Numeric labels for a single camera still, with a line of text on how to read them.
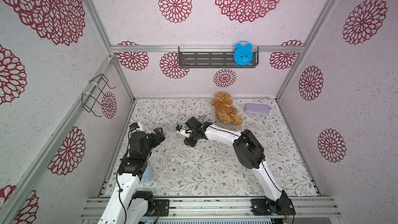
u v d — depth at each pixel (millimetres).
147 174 759
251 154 562
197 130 759
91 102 747
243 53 891
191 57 945
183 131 872
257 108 1101
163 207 733
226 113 1016
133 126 661
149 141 650
